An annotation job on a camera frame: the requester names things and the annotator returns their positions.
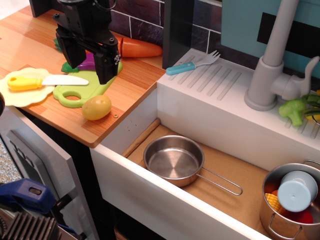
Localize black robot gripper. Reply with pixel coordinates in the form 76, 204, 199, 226
53, 0, 121, 85

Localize yellow toy potato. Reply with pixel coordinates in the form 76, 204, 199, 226
81, 95, 112, 121

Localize small steel frying pan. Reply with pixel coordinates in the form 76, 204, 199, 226
143, 135, 243, 196

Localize purple toy eggplant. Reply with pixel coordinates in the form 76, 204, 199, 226
61, 53, 96, 73

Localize green toy cutting board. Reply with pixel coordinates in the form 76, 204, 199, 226
53, 70, 116, 108

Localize orange toy carrot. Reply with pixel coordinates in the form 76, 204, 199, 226
113, 36, 163, 58

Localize pale yellow toy plate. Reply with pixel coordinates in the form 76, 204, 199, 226
0, 67, 55, 107

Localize grey oven door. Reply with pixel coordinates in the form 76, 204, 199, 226
0, 106, 99, 240

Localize white toy sink basin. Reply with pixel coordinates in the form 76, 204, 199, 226
90, 59, 320, 240

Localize blue clamp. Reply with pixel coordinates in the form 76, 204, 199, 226
0, 178, 56, 214

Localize grey toy faucet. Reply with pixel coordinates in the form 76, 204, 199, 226
244, 0, 320, 111

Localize green toy broccoli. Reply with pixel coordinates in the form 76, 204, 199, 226
278, 99, 306, 127

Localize green toy beans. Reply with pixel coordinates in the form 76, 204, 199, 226
301, 93, 320, 125

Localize yellow toy corn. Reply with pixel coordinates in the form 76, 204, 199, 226
264, 191, 287, 215

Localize light blue plastic cup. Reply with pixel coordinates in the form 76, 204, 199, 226
277, 170, 318, 213

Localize red toy tomato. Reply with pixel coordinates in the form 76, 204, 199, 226
286, 209, 314, 224

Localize yellow handled toy knife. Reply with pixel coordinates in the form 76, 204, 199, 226
7, 74, 89, 91

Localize blue handled toy fork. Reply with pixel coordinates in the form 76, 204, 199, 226
166, 50, 221, 76

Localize steel pot with handles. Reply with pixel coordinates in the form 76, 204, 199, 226
260, 160, 320, 240

